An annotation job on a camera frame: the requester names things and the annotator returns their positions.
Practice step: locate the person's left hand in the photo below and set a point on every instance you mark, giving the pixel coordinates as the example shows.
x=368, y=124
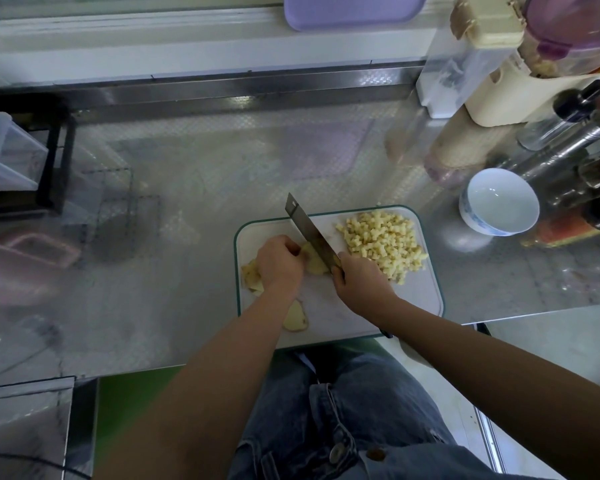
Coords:
x=280, y=267

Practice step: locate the person's right hand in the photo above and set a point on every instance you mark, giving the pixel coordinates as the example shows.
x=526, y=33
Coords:
x=365, y=287

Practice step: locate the pile of yellow potato slices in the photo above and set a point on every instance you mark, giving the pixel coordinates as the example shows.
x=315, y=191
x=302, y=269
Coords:
x=250, y=275

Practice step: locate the pile of diced potato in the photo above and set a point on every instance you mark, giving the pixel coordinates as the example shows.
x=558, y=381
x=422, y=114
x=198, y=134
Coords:
x=383, y=243

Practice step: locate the steel cleaver knife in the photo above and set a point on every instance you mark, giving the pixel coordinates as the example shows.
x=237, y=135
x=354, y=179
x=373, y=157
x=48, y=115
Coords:
x=310, y=227

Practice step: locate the white bowl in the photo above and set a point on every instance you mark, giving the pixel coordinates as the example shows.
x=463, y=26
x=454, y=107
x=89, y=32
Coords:
x=499, y=202

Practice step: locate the person's left forearm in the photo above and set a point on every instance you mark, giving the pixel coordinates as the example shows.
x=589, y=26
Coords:
x=185, y=395

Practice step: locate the person's right forearm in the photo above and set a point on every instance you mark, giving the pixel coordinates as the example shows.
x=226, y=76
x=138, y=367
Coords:
x=510, y=395

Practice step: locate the person's blue jeans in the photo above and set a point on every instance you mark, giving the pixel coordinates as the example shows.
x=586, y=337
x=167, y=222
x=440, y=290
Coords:
x=325, y=430

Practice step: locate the white cutting board green rim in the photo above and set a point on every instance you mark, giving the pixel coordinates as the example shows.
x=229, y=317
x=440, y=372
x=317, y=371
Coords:
x=420, y=295

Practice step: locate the green mat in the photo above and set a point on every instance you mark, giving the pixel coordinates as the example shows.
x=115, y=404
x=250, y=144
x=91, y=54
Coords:
x=130, y=405

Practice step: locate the cream plastic canister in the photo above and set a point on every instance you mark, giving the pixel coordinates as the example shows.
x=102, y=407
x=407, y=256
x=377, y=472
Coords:
x=520, y=100

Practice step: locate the clear container cream lid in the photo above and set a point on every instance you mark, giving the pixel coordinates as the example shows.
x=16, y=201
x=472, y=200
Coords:
x=465, y=65

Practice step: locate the black metal rack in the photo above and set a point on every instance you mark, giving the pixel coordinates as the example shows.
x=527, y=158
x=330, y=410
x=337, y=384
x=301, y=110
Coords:
x=58, y=160

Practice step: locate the glass bottle black cap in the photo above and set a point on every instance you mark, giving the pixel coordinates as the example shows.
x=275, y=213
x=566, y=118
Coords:
x=565, y=113

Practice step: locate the purple plastic cutting board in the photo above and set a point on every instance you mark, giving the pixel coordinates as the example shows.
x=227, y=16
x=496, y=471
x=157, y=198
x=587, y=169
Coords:
x=355, y=9

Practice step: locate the clear plastic storage box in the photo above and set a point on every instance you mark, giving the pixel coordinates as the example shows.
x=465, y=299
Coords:
x=8, y=153

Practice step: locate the steel bin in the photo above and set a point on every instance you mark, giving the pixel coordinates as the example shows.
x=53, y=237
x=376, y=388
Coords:
x=25, y=430

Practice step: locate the purple lid food container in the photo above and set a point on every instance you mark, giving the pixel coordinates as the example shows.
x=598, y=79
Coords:
x=575, y=30

